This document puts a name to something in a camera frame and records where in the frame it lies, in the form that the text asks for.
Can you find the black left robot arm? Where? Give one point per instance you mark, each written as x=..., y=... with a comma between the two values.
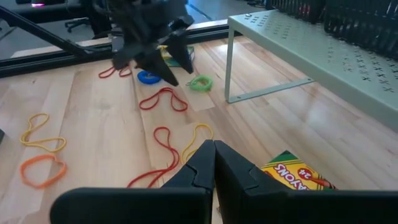
x=140, y=12

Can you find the black slotted plastic basket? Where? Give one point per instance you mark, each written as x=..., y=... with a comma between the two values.
x=286, y=12
x=357, y=28

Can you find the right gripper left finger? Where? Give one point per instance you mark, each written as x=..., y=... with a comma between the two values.
x=202, y=174

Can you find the black office chair base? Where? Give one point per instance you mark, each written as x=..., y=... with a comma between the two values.
x=77, y=23

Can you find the green perforated metal shelf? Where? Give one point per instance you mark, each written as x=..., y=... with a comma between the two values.
x=311, y=46

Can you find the yellow rubber band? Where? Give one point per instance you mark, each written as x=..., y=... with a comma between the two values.
x=31, y=143
x=203, y=124

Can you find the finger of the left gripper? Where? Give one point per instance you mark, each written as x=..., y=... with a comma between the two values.
x=158, y=68
x=182, y=49

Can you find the yellow green crayon box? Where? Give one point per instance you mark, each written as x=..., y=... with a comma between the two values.
x=169, y=60
x=289, y=174

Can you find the red rubber band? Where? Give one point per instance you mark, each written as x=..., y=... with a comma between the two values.
x=100, y=74
x=161, y=89
x=178, y=158

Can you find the orange rubber band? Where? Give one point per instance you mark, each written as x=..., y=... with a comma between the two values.
x=22, y=171

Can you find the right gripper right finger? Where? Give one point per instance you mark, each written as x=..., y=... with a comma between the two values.
x=236, y=177

